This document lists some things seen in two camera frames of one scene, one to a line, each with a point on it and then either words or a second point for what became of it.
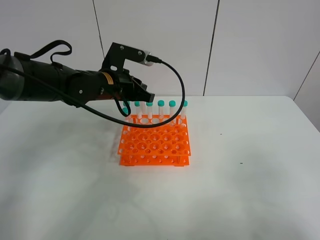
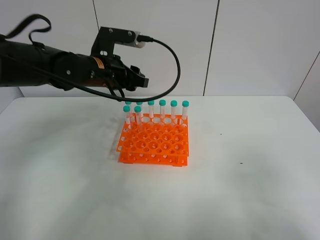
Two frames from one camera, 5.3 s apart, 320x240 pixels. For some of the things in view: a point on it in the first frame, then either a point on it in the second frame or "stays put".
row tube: x=149 y=105 stays put
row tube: x=161 y=104 stays put
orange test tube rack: x=168 y=144 stays put
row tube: x=126 y=111 → x=128 y=103
